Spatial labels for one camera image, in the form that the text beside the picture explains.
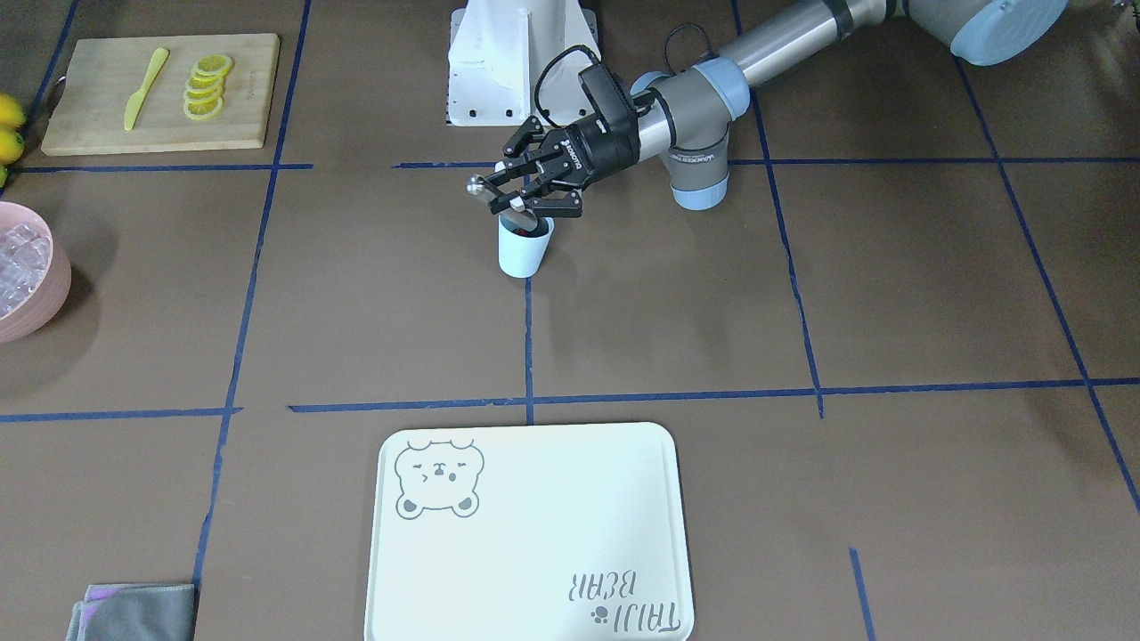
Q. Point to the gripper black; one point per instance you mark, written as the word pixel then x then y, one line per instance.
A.
pixel 598 151

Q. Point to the steel muddler with black tip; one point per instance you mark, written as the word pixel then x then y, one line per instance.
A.
pixel 505 205

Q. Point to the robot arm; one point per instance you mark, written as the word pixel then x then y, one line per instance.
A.
pixel 683 116

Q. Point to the light blue plastic cup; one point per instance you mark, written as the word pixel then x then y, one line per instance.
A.
pixel 520 257

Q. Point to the pile of ice cubes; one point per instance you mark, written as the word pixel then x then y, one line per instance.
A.
pixel 25 257

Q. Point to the lemon slice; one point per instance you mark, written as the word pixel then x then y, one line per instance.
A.
pixel 203 93

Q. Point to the cream bear tray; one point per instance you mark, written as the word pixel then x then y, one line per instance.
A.
pixel 558 532

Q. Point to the wooden cutting board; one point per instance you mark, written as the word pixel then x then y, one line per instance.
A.
pixel 102 73

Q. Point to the yellow knife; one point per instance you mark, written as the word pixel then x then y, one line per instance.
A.
pixel 134 103

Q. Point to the pink bowl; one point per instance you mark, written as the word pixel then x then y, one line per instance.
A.
pixel 52 292

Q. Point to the whole lemon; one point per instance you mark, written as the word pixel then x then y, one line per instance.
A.
pixel 12 145
pixel 12 113

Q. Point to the grey folded cloth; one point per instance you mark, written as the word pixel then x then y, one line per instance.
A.
pixel 134 611

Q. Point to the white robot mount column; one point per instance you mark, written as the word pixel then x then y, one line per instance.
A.
pixel 497 56

